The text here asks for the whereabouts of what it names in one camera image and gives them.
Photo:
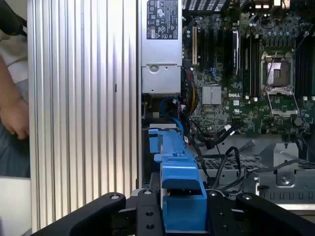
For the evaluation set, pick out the black open PC case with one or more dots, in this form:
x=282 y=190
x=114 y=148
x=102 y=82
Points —
x=270 y=147

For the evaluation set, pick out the black RAM slot row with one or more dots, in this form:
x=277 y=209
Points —
x=250 y=68
x=304 y=68

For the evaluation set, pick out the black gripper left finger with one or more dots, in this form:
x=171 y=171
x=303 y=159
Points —
x=145 y=216

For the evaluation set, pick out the green motherboard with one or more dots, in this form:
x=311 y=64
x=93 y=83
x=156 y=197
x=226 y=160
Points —
x=241 y=110

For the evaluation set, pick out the small silver chipset heatsink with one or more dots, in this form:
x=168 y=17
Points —
x=211 y=95

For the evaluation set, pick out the black office chair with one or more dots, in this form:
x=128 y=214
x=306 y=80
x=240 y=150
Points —
x=9 y=14

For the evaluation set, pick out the grey metal drive cage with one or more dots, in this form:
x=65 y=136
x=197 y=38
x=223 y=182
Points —
x=283 y=152

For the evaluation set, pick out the beige expansion slot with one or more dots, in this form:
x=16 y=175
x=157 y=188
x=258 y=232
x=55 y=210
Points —
x=194 y=46

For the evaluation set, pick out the metal socket cover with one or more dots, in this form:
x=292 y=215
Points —
x=280 y=91

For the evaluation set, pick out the hard disk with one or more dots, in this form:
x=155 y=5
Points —
x=183 y=211

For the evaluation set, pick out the silver power supply unit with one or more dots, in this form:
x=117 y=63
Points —
x=161 y=51

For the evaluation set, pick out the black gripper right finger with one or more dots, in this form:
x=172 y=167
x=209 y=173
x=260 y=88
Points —
x=221 y=216

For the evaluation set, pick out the CPU socket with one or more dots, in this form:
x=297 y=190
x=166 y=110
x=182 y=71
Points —
x=278 y=71

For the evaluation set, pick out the person hand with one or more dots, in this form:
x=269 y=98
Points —
x=17 y=118

